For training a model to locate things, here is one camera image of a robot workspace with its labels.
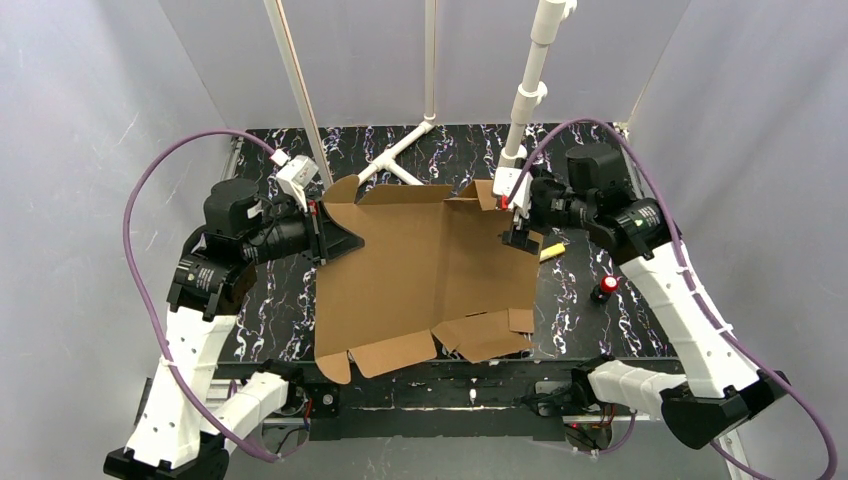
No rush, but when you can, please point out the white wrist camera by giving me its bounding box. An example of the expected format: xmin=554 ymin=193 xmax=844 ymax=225
xmin=492 ymin=167 xmax=532 ymax=221
xmin=275 ymin=155 xmax=318 ymax=213

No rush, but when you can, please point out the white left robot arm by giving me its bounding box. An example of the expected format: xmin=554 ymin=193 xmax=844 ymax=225
xmin=103 ymin=178 xmax=364 ymax=479

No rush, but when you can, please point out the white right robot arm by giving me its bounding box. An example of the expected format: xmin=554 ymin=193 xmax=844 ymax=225
xmin=493 ymin=143 xmax=787 ymax=449

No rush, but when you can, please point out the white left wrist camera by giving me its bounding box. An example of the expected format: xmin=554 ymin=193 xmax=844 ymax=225
xmin=275 ymin=155 xmax=318 ymax=213

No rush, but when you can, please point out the cream cylindrical stick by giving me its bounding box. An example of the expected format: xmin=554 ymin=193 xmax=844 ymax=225
xmin=539 ymin=242 xmax=566 ymax=263

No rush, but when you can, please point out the red black small bottle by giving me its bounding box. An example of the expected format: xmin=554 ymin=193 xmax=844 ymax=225
xmin=590 ymin=275 xmax=619 ymax=305

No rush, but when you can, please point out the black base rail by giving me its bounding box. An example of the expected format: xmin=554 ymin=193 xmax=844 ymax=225
xmin=241 ymin=357 xmax=614 ymax=444

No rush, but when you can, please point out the white PVC pipe frame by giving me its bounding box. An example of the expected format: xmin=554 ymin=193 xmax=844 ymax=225
xmin=355 ymin=1 xmax=577 ymax=185

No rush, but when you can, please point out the brown cardboard box sheet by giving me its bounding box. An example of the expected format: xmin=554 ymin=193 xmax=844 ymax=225
xmin=314 ymin=175 xmax=540 ymax=384

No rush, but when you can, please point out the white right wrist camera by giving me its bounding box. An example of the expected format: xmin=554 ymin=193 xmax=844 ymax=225
xmin=492 ymin=167 xmax=532 ymax=221

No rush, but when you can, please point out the white wooden corner post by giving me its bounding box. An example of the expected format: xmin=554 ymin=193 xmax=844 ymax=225
xmin=263 ymin=0 xmax=333 ymax=187

